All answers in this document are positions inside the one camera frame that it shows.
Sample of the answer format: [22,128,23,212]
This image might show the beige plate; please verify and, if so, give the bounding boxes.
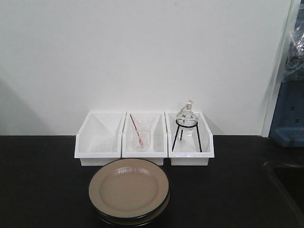
[89,159,170,219]
[96,190,171,227]

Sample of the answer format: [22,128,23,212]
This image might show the glass beaker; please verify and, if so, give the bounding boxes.
[132,121,151,152]

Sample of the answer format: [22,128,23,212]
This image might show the middle white bin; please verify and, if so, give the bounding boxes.
[122,112,168,165]

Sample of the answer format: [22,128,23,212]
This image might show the white bin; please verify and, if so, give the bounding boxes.
[165,112,215,166]
[74,112,126,166]
[122,112,168,165]

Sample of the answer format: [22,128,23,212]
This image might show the red stirring rod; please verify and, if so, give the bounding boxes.
[130,114,144,148]

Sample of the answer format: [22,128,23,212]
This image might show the glass alcohol lamp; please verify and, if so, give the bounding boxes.
[176,99,198,130]

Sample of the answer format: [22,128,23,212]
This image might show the right white bin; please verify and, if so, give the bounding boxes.
[165,112,215,166]

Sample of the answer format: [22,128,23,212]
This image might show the left white bin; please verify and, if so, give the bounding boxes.
[74,112,126,166]

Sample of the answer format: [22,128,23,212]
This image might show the grey pegboard drying rack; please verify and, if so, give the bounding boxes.
[269,0,304,148]

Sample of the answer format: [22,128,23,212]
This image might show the plastic bag of pegs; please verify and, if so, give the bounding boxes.
[282,0,304,83]

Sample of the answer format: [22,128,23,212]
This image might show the black lab sink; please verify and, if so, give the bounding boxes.
[263,161,304,219]

